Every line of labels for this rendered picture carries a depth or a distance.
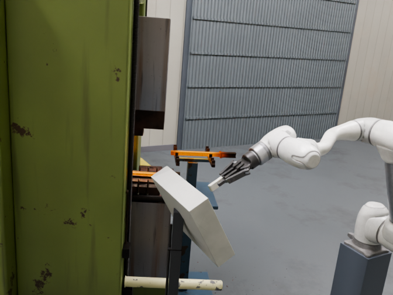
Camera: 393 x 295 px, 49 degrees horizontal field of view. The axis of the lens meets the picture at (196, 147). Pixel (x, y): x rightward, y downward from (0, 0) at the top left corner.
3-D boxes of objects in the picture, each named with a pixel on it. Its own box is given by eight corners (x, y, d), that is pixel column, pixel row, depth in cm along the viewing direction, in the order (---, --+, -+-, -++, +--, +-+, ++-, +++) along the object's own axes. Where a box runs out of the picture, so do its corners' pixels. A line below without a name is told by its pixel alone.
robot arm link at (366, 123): (346, 115, 209) (368, 121, 198) (372, 111, 217) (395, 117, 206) (342, 140, 213) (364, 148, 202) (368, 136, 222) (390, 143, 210)
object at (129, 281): (220, 287, 198) (221, 277, 197) (221, 294, 193) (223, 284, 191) (125, 283, 195) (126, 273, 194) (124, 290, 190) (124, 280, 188)
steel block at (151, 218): (167, 246, 254) (172, 176, 241) (166, 284, 217) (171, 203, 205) (71, 242, 250) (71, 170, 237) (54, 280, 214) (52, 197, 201)
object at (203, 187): (209, 184, 293) (209, 181, 292) (217, 209, 255) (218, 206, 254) (165, 182, 289) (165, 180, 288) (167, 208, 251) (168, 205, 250)
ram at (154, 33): (166, 97, 227) (171, 19, 216) (164, 112, 190) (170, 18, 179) (86, 91, 224) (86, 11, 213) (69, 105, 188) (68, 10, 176)
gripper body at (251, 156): (262, 167, 180) (245, 179, 178) (251, 161, 187) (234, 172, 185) (257, 153, 177) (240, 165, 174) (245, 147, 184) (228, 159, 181)
